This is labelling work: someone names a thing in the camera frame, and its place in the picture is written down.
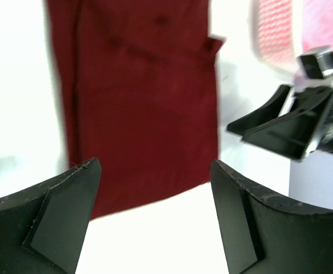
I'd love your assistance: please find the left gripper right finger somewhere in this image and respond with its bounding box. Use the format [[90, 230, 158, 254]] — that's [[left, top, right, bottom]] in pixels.
[[210, 160, 333, 274]]

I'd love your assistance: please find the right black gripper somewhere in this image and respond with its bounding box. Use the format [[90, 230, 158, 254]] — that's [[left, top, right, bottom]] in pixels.
[[226, 84, 333, 160]]

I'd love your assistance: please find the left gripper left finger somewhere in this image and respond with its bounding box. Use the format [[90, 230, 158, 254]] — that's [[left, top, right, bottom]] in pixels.
[[0, 158, 101, 274]]

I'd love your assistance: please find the dark red t shirt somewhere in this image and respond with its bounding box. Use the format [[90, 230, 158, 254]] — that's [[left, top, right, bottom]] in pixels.
[[47, 0, 222, 218]]

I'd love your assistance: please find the pink t shirt in basket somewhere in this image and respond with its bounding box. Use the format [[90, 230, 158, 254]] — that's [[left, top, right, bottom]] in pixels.
[[302, 0, 333, 51]]

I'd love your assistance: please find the white plastic basket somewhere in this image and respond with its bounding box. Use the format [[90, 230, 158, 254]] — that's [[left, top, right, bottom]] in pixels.
[[251, 0, 297, 74]]

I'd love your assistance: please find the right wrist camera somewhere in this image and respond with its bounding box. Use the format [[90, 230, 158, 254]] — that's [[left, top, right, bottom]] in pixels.
[[297, 46, 333, 80]]

